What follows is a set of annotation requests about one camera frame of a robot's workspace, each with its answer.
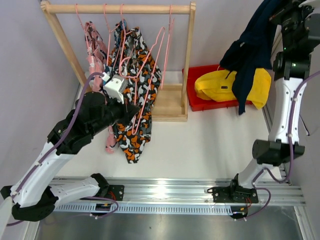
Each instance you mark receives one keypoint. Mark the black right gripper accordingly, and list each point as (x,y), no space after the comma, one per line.
(293,6)

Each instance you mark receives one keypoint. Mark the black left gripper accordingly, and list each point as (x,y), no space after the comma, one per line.
(128,111)

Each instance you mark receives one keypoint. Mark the pink hanger of camouflage shorts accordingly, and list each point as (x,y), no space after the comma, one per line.
(138,116)

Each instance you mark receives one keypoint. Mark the orange grey camouflage shorts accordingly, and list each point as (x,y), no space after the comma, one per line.
(141,61)

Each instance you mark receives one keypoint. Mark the navy blue shorts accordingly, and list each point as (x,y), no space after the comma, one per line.
(251,51)

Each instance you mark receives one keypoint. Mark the yellow shorts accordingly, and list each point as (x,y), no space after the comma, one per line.
(217,86)

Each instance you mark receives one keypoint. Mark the pink hanger of navy shorts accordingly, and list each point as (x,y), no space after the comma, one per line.
(160,59)

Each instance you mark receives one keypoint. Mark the pink hanger of yellow shorts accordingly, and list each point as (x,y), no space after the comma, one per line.
(168,45)

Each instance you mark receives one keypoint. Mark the blue orange patterned shorts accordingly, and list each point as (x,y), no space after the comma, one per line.
(113,61)

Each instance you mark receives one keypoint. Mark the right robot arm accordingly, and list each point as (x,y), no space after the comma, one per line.
(282,34)

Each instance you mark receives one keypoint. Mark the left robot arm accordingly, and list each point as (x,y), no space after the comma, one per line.
(33,198)

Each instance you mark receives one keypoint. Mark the pink patterned shorts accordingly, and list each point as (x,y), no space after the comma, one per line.
(97,59)

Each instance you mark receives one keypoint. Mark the wooden clothes rack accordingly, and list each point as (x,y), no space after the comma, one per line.
(171,104)

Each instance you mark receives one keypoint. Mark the red plastic bin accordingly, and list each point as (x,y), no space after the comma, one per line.
(198,104)

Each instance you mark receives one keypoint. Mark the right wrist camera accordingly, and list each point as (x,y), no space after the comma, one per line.
(307,8)

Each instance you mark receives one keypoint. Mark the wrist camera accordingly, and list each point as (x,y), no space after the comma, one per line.
(114,86)
(307,8)

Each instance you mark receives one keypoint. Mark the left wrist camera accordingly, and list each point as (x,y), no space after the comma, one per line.
(114,86)

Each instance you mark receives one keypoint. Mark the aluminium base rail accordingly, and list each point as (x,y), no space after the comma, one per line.
(180,209)

